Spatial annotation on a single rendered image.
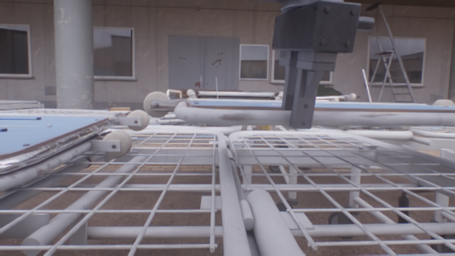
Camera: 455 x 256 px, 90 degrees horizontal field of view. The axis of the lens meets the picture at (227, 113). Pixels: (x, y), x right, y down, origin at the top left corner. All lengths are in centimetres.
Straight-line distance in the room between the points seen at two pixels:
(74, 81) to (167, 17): 308
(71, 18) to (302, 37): 488
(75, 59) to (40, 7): 345
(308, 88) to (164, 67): 633
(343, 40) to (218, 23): 642
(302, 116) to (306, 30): 11
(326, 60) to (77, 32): 486
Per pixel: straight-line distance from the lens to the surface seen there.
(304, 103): 32
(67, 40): 500
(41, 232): 45
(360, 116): 39
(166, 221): 134
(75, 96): 490
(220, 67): 639
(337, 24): 28
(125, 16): 714
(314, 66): 29
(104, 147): 60
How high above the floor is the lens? 64
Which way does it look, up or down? 4 degrees down
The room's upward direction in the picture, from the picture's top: 1 degrees clockwise
